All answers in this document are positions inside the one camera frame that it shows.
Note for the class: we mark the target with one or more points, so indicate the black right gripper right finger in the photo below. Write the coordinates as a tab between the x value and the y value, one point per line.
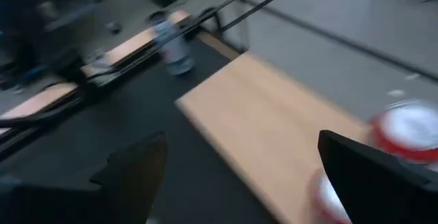
376	189

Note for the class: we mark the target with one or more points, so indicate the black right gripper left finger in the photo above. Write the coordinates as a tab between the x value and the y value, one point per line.
133	183

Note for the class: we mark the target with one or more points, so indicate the red can silver lid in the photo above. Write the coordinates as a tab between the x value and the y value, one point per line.
326	196
407	131

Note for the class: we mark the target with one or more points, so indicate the silver can black lid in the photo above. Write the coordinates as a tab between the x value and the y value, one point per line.
174	49

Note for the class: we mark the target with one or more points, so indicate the wooden shelf black frame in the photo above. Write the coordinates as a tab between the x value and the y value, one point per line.
260	114

